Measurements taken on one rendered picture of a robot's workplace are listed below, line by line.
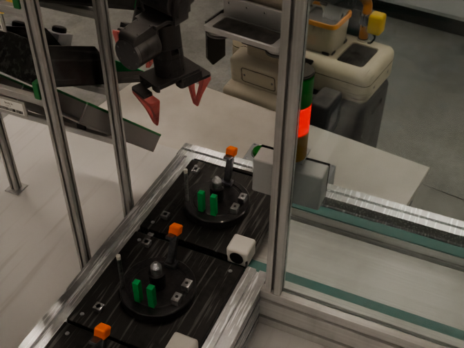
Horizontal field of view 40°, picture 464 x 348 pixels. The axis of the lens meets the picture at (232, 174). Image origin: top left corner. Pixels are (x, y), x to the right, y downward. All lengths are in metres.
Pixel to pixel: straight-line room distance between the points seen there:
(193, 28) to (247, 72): 2.15
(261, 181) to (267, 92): 0.96
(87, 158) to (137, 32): 0.65
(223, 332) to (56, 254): 0.47
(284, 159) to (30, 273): 0.67
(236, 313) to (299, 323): 0.13
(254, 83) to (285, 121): 1.08
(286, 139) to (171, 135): 0.81
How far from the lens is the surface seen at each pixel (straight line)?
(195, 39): 3.99
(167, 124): 1.77
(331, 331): 1.22
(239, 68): 2.01
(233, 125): 1.76
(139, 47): 1.09
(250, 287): 1.22
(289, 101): 0.91
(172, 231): 1.16
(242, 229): 1.29
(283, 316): 1.24
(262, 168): 1.04
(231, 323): 1.16
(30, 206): 1.58
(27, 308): 1.36
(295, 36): 0.85
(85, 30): 4.20
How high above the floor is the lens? 1.89
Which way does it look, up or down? 40 degrees down
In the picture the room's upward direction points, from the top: straight up
